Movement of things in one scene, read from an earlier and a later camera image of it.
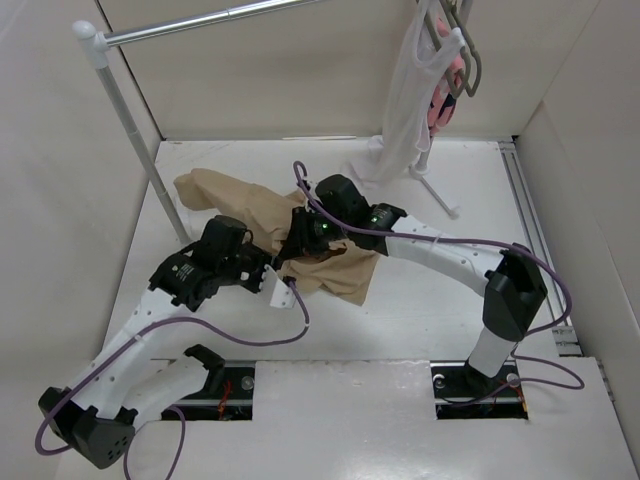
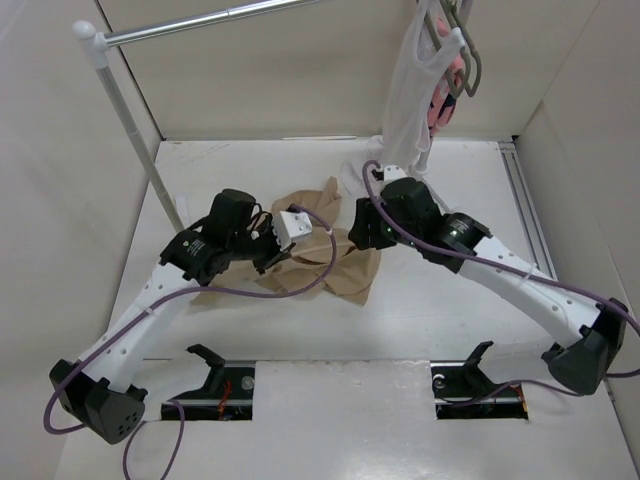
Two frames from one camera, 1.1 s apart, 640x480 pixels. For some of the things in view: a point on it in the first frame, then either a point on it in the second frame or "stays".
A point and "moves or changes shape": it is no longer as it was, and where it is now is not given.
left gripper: x=262 y=258 → x=275 y=254
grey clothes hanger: x=460 y=13 stays
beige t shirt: x=342 y=273 moves or changes shape
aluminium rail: x=551 y=292 stays
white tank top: x=405 y=134 stays
